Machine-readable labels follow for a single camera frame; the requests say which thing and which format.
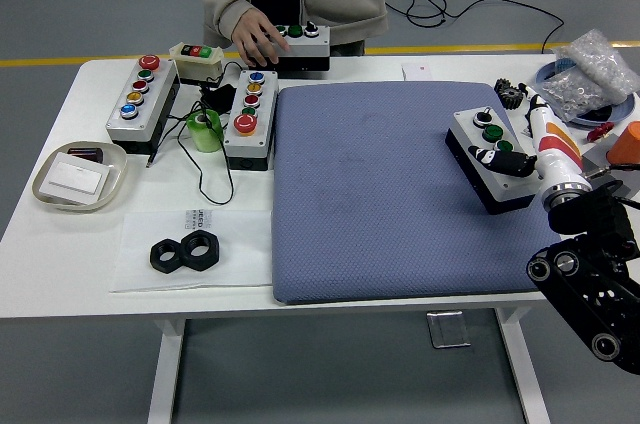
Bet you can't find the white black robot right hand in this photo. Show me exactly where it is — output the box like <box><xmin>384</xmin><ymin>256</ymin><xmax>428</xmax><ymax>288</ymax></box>
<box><xmin>467</xmin><ymin>83</ymin><xmax>589</xmax><ymax>193</ymax></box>

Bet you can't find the person's hand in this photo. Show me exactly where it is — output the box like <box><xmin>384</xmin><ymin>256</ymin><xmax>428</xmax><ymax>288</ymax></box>
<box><xmin>230</xmin><ymin>8</ymin><xmax>294</xmax><ymax>68</ymax></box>

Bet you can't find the grey four-control button box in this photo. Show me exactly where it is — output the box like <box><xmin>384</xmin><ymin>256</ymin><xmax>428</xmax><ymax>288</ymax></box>
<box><xmin>248</xmin><ymin>23</ymin><xmax>332</xmax><ymax>73</ymax></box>
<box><xmin>445</xmin><ymin>106</ymin><xmax>545</xmax><ymax>216</ymax></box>

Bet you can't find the small grey five-button box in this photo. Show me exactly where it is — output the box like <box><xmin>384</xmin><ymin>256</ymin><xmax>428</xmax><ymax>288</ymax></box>
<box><xmin>222</xmin><ymin>69</ymin><xmax>280</xmax><ymax>173</ymax></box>

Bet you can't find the large grey five-button box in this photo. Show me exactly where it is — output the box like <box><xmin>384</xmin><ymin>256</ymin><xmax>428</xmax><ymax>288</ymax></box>
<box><xmin>104</xmin><ymin>54</ymin><xmax>182</xmax><ymax>156</ymax></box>

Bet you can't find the small red clip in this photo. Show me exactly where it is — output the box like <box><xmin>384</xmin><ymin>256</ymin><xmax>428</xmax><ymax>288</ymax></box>
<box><xmin>586</xmin><ymin>121</ymin><xmax>615</xmax><ymax>142</ymax></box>

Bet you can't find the black power adapter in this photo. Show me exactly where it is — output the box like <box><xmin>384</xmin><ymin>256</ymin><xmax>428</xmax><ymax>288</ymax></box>
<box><xmin>199</xmin><ymin>83</ymin><xmax>237</xmax><ymax>113</ymax></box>

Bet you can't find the orange cylinder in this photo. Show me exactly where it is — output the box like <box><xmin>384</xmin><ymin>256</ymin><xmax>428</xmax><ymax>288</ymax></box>
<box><xmin>606</xmin><ymin>120</ymin><xmax>640</xmax><ymax>169</ymax></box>

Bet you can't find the black gear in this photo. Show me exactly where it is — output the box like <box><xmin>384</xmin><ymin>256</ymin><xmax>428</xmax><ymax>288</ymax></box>
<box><xmin>494</xmin><ymin>77</ymin><xmax>527</xmax><ymax>113</ymax></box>

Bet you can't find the blue round plate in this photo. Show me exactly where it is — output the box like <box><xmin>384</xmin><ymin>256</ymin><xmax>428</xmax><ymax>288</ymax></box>
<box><xmin>534</xmin><ymin>60</ymin><xmax>637</xmax><ymax>128</ymax></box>

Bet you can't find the clear bag of washers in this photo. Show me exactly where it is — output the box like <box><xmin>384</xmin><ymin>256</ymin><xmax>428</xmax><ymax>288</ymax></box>
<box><xmin>537</xmin><ymin>29</ymin><xmax>640</xmax><ymax>123</ymax></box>

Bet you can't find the green tape roll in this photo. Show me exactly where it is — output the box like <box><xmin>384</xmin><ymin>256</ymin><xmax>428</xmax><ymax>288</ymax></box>
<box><xmin>185</xmin><ymin>108</ymin><xmax>224</xmax><ymax>154</ymax></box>

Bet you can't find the white card with red mark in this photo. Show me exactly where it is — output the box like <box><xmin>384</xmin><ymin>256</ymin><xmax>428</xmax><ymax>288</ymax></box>
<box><xmin>401</xmin><ymin>62</ymin><xmax>434</xmax><ymax>83</ymax></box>

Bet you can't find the blue-grey cushioned mat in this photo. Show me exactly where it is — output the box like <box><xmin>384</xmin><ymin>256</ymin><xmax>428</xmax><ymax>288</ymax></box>
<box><xmin>271</xmin><ymin>81</ymin><xmax>562</xmax><ymax>305</ymax></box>

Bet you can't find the white shallow tray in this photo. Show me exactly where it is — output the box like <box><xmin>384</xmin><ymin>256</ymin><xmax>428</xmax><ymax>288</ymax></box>
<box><xmin>31</xmin><ymin>141</ymin><xmax>129</xmax><ymax>214</ymax></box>

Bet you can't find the dark red small block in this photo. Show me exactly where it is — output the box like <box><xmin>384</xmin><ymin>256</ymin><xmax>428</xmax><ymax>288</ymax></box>
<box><xmin>66</xmin><ymin>145</ymin><xmax>105</xmax><ymax>164</ymax></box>

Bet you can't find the metal floor plate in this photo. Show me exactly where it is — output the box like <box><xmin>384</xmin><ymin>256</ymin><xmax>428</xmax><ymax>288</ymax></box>
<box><xmin>425</xmin><ymin>310</ymin><xmax>473</xmax><ymax>350</ymax></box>

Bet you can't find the large black hex nut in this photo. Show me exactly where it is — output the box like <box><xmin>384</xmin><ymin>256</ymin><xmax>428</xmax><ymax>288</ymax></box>
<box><xmin>179</xmin><ymin>228</ymin><xmax>223</xmax><ymax>272</ymax></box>

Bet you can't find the white table leg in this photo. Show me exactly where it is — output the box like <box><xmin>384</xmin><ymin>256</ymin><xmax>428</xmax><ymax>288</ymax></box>
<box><xmin>146</xmin><ymin>318</ymin><xmax>188</xmax><ymax>424</ymax></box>
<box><xmin>493</xmin><ymin>307</ymin><xmax>552</xmax><ymax>424</ymax></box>

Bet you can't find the white flat card box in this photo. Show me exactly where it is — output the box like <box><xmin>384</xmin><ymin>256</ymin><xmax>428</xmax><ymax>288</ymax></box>
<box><xmin>38</xmin><ymin>151</ymin><xmax>112</xmax><ymax>206</ymax></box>

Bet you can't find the small black hex nut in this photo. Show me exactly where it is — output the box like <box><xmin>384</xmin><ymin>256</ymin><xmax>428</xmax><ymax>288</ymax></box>
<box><xmin>149</xmin><ymin>238</ymin><xmax>189</xmax><ymax>275</ymax></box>

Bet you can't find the cream three-button switch box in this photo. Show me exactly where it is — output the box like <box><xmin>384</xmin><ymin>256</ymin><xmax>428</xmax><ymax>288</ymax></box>
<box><xmin>168</xmin><ymin>41</ymin><xmax>226</xmax><ymax>86</ymax></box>

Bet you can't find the thin black cable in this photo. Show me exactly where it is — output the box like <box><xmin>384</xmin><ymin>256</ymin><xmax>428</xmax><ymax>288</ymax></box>
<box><xmin>145</xmin><ymin>60</ymin><xmax>242</xmax><ymax>207</ymax></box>

